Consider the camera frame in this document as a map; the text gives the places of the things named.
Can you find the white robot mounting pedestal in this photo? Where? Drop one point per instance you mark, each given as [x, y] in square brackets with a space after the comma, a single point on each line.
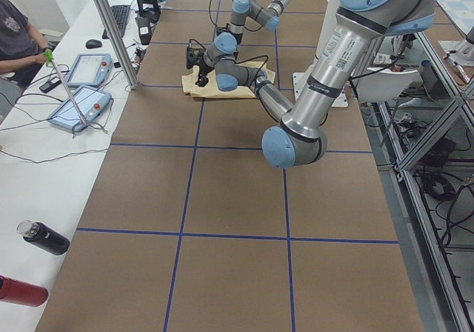
[328, 25]

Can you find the black phone on desk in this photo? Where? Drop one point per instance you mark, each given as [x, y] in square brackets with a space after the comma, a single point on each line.
[50, 85]

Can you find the black computer mouse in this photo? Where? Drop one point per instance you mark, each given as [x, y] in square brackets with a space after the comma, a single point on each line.
[93, 44]

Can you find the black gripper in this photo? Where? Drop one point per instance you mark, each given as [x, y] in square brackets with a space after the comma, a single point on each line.
[203, 69]

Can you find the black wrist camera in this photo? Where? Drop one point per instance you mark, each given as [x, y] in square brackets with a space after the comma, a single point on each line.
[194, 55]

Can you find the metal rod with green tip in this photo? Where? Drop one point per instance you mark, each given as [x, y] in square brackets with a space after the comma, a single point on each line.
[69, 90]

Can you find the seated person in grey shirt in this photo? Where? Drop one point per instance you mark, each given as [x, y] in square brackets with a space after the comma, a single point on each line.
[22, 45]

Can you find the black water bottle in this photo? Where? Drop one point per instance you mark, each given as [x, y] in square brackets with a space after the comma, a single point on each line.
[40, 235]

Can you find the lower teach pendant tablet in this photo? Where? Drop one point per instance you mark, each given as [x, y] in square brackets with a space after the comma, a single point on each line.
[90, 103]

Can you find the black keyboard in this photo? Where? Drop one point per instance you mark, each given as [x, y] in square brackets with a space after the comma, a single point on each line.
[121, 14]

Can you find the teach pendant tablet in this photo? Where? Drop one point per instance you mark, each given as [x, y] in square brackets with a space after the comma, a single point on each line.
[90, 103]
[89, 69]

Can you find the red water bottle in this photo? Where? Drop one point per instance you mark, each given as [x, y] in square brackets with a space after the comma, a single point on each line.
[22, 293]

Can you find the upper teach pendant tablet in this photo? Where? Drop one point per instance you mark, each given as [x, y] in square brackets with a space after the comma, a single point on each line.
[89, 69]

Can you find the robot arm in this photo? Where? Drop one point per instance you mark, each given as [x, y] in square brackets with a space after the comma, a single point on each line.
[297, 138]
[267, 17]

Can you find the cream long-sleeve printed shirt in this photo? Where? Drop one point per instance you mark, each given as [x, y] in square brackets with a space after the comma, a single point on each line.
[218, 87]

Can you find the black box with label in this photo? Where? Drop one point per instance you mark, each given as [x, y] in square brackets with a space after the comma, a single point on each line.
[144, 29]

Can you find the aluminium frame post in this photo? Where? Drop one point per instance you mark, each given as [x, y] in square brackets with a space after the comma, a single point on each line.
[116, 40]

